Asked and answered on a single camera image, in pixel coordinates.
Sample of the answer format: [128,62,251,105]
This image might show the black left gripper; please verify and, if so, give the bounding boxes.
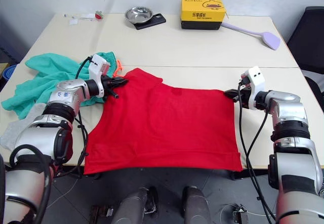
[101,76,130,100]

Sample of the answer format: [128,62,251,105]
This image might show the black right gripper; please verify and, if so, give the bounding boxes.
[223,86,252,106]

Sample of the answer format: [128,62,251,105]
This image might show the red t-shirt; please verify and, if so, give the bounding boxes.
[83,67,243,175]

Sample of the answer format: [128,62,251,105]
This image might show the lilac plastic spatula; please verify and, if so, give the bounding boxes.
[221,21,281,51]

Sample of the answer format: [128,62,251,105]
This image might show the black phone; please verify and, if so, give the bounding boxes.
[130,13,167,31]

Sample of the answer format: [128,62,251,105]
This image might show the steel bowl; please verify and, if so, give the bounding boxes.
[124,6,154,24]

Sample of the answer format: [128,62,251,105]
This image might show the grey sock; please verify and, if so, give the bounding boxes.
[24,102,47,120]
[0,119,31,152]

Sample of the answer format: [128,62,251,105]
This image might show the yellow duck print box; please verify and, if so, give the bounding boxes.
[180,0,228,31]

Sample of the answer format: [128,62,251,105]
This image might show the black office chair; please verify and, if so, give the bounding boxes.
[286,6,324,94]

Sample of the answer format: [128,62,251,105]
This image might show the blue round object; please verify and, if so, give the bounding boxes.
[3,65,17,81]

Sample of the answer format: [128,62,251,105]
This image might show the dark rounded robot leg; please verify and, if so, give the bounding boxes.
[110,186,159,224]
[182,186,212,224]

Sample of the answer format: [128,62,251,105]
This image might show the black box on floor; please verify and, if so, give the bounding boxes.
[232,203,250,224]

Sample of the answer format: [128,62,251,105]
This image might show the black device on floor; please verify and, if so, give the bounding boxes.
[89,204,115,224]

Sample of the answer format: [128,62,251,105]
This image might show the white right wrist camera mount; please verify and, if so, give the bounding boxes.
[240,66,266,110]

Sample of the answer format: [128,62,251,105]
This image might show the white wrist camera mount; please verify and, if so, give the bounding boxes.
[88,54,112,99]
[240,66,266,110]

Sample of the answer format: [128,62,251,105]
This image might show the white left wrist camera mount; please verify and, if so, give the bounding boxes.
[88,54,112,99]

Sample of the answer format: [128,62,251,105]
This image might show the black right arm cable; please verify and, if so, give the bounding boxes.
[237,78,277,224]

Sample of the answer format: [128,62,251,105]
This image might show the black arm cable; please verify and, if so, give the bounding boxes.
[54,56,93,180]
[237,78,277,224]

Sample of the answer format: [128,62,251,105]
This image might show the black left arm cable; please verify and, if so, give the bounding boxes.
[54,56,93,180]

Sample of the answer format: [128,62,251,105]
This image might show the green shorts with orange drawstring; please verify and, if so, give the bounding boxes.
[1,52,126,120]

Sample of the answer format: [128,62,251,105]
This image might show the black table bracket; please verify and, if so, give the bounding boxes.
[228,170,251,181]

